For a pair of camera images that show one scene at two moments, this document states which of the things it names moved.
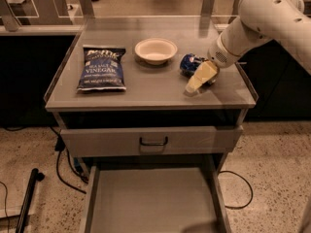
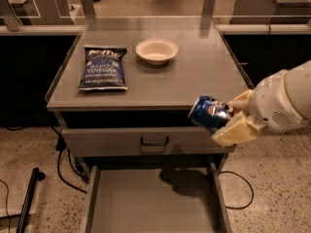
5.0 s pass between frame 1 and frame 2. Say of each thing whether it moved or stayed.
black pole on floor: stayed
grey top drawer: stayed
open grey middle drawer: stayed
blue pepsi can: moved
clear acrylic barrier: stayed
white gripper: moved
